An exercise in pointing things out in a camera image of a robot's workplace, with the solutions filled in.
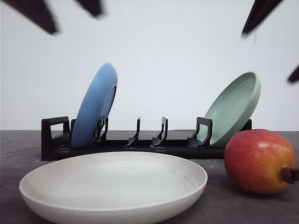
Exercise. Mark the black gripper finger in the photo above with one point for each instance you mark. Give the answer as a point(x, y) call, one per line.
point(92, 6)
point(260, 10)
point(36, 11)
point(295, 76)

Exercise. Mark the red pomegranate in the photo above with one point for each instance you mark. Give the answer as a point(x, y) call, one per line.
point(260, 161)

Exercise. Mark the white plate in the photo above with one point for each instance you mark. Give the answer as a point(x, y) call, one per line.
point(113, 188)

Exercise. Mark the green plate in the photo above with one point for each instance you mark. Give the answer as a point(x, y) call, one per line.
point(232, 109)

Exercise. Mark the blue plate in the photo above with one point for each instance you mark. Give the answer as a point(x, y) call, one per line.
point(95, 106)

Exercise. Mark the black plate rack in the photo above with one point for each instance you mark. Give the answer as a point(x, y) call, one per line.
point(57, 141)

